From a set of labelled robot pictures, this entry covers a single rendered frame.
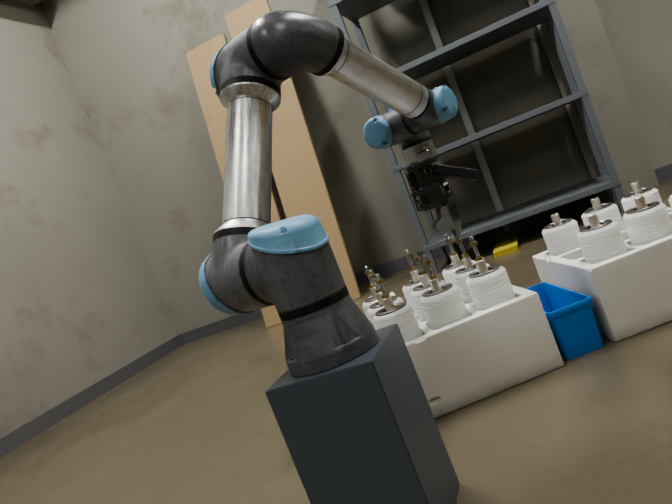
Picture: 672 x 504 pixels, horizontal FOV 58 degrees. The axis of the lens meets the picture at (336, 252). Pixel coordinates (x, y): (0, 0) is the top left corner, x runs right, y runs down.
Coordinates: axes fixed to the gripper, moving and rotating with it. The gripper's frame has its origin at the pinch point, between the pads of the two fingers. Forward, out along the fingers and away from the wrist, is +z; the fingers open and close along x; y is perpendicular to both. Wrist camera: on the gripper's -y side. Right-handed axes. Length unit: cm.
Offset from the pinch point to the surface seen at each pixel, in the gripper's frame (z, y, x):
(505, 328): 21.5, 3.6, 19.3
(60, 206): -80, 158, -243
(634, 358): 34.5, -16.2, 30.9
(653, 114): -2, -169, -156
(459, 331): 18.2, 13.4, 18.8
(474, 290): 12.1, 5.5, 13.8
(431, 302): 10.7, 16.1, 14.6
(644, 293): 26.2, -29.0, 20.5
